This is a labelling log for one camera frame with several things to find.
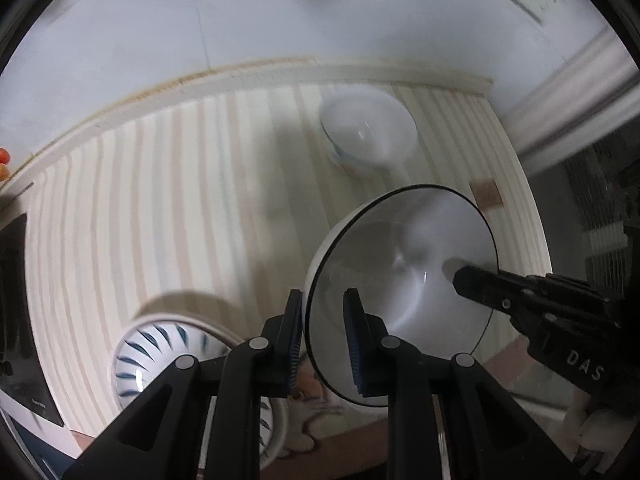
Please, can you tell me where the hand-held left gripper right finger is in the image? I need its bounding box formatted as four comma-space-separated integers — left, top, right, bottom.
342, 287, 576, 480

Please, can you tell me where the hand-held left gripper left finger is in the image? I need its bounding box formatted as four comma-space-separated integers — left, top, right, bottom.
62, 289, 306, 480

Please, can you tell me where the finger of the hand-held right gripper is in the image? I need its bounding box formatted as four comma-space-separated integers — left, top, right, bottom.
452, 266, 540, 312

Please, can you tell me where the white plate grey floral print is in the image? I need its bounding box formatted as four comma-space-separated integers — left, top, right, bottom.
197, 395, 292, 471

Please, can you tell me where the white bowl black rim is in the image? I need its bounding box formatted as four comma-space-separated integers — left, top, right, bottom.
305, 185, 499, 407

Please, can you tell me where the blue striped plate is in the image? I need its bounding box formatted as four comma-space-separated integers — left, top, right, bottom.
112, 312, 274, 461

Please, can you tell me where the person's right hand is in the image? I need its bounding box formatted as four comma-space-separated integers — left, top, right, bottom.
564, 392, 632, 467

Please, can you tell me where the striped tablecloth pink border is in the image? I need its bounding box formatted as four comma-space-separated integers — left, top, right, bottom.
0, 84, 556, 480

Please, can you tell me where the white bowl floral print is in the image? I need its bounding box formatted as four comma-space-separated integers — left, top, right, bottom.
319, 91, 418, 173

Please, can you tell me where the black induction cooktop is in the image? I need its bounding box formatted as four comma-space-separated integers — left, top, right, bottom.
0, 212, 66, 428

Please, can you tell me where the glass door white frame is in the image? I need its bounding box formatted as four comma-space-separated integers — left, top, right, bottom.
492, 25, 640, 461

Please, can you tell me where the white wall socket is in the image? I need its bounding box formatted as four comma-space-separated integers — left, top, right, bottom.
527, 0, 559, 24

